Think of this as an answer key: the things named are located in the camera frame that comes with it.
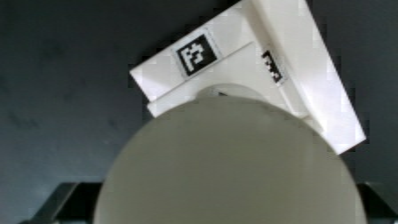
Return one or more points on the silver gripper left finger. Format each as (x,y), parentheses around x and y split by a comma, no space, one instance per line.
(47,214)

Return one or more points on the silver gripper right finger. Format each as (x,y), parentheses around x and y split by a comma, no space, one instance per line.
(381,203)

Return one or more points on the white lamp bulb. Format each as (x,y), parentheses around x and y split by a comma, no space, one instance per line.
(228,165)

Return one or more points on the white lamp base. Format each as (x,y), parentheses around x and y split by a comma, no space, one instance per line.
(253,55)

